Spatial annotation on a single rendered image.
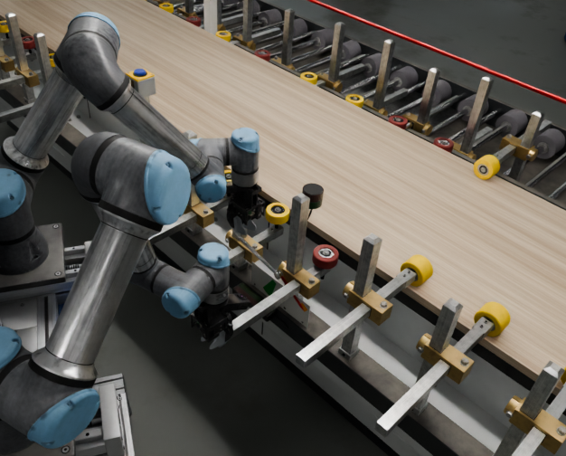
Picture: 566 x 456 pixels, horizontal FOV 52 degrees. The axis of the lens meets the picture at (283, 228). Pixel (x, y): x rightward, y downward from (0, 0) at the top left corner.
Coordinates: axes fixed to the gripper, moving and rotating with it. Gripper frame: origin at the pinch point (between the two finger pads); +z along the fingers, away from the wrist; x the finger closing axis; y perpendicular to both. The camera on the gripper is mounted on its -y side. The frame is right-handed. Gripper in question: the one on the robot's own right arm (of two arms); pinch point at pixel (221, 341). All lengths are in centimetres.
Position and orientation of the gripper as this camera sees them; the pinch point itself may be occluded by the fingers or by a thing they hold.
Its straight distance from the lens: 165.1
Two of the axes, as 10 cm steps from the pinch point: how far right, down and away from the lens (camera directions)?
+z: -0.6, 7.6, 6.4
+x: 7.0, 4.9, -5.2
